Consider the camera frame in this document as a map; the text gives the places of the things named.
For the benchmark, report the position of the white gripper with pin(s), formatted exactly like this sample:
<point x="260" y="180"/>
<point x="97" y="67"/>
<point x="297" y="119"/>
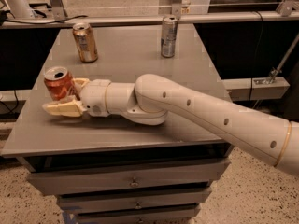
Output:
<point x="94" y="97"/>

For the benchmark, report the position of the top grey drawer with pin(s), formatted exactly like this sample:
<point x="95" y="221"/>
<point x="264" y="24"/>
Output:
<point x="128" y="176"/>

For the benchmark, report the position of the bottom grey drawer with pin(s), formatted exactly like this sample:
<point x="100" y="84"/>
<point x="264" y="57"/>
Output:
<point x="139" y="216"/>

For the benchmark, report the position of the grey drawer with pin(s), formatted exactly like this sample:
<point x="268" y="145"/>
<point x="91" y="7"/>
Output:
<point x="128" y="176"/>
<point x="139" y="216"/>
<point x="134" y="199"/>

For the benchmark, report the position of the silver blue redbull can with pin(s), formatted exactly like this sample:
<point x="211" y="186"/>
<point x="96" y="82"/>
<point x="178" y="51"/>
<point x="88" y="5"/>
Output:
<point x="169" y="36"/>

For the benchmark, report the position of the white pipe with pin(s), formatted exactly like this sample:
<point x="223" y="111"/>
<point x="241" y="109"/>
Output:
<point x="20" y="9"/>

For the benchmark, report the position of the red coke can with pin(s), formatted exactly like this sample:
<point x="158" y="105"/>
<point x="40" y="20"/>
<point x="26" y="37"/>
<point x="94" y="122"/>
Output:
<point x="60" y="83"/>

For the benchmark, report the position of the grey drawer cabinet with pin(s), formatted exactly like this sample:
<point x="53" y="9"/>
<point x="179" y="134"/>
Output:
<point x="44" y="143"/>

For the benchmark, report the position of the grey metal rail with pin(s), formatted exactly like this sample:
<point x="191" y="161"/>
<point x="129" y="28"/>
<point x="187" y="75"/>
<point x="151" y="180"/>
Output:
<point x="150" y="20"/>

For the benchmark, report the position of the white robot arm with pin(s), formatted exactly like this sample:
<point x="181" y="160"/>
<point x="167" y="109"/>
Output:
<point x="270" y="139"/>

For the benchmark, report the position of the gold brown soda can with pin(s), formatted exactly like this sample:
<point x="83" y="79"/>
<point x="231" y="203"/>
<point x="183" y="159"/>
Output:
<point x="84" y="38"/>

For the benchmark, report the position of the middle grey drawer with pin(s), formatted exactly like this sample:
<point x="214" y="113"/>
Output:
<point x="134" y="199"/>

